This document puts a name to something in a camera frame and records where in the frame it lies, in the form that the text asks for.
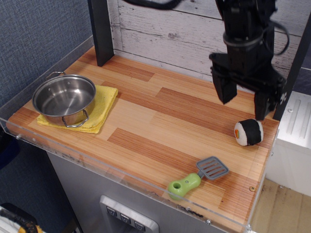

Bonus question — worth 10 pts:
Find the yellow folded cloth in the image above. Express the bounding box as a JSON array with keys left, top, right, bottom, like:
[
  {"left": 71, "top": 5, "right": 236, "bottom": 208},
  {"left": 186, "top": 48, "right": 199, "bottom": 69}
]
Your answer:
[{"left": 37, "top": 85, "right": 118, "bottom": 134}]

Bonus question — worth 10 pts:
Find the dark frame post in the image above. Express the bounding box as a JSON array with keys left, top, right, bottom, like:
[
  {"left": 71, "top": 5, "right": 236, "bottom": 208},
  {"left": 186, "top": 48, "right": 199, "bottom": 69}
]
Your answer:
[
  {"left": 273, "top": 16, "right": 311, "bottom": 121},
  {"left": 87, "top": 0, "right": 114, "bottom": 67}
]

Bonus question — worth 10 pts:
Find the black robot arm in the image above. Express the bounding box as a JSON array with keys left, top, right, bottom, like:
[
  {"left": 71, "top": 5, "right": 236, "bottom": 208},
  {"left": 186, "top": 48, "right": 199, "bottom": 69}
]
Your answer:
[{"left": 209, "top": 0, "right": 289, "bottom": 120}]

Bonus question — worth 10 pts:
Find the yellow black object bottom left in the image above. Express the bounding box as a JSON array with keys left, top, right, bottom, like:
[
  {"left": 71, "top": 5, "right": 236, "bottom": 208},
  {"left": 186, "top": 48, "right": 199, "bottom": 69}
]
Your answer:
[{"left": 0, "top": 207, "right": 44, "bottom": 233}]

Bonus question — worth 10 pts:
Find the green grey toy spatula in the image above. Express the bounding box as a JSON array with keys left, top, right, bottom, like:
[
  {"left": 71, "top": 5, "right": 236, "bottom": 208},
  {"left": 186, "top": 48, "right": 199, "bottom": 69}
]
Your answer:
[{"left": 168, "top": 156, "right": 229, "bottom": 200}]

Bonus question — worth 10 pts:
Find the plush sushi roll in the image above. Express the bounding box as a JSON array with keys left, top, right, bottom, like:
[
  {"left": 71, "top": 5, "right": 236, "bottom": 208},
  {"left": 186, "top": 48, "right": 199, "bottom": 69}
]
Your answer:
[{"left": 234, "top": 119, "right": 264, "bottom": 146}]

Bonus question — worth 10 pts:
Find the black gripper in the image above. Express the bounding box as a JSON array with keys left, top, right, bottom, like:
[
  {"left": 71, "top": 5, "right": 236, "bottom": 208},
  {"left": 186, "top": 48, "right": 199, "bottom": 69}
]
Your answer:
[{"left": 209, "top": 29, "right": 286, "bottom": 120}]

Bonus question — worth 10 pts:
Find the clear acrylic table guard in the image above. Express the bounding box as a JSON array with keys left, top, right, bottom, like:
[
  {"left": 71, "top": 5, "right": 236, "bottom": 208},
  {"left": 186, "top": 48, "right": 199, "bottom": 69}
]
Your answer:
[{"left": 5, "top": 49, "right": 279, "bottom": 233}]

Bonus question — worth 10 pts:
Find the white ribbed side unit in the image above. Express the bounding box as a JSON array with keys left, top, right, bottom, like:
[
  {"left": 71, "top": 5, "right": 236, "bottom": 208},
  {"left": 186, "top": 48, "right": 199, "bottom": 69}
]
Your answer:
[{"left": 266, "top": 92, "right": 311, "bottom": 196}]

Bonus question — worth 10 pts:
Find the black sleeved cable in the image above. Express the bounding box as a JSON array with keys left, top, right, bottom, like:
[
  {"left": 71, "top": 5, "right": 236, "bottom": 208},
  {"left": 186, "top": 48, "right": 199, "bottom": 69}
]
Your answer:
[{"left": 123, "top": 0, "right": 185, "bottom": 11}]

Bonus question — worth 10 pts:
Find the dark right frame post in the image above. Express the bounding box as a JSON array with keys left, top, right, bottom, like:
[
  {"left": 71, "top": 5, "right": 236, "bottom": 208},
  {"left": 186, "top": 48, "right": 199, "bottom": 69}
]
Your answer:
[{"left": 273, "top": 16, "right": 311, "bottom": 121}]

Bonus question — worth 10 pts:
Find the stainless steel pot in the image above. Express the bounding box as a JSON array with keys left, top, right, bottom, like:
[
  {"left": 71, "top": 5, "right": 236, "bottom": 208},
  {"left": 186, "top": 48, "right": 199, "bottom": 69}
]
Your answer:
[{"left": 32, "top": 71, "right": 96, "bottom": 128}]

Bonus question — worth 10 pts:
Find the dark left frame post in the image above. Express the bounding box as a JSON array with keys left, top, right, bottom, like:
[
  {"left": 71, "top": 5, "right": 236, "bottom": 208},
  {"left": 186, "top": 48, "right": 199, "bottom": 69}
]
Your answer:
[{"left": 87, "top": 0, "right": 114, "bottom": 67}]

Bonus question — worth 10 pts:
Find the grey cabinet with dispenser panel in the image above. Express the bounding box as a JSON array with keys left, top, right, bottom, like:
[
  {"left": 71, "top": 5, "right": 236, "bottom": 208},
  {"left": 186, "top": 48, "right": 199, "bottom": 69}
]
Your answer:
[{"left": 48, "top": 153, "right": 222, "bottom": 233}]

